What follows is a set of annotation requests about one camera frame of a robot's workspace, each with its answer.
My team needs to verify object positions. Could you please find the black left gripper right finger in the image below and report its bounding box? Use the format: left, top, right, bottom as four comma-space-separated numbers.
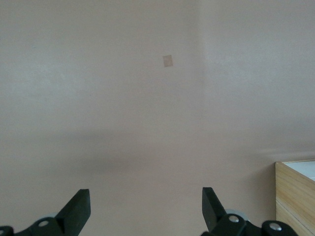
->
200, 187, 300, 236

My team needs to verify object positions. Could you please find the small brown tape square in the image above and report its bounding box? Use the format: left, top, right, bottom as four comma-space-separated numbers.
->
162, 55, 174, 68

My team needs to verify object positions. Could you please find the light wooden drawer cabinet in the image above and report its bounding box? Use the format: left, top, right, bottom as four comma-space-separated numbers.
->
275, 159, 315, 236

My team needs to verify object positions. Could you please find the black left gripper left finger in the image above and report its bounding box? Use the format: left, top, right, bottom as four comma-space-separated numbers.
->
0, 188, 91, 236

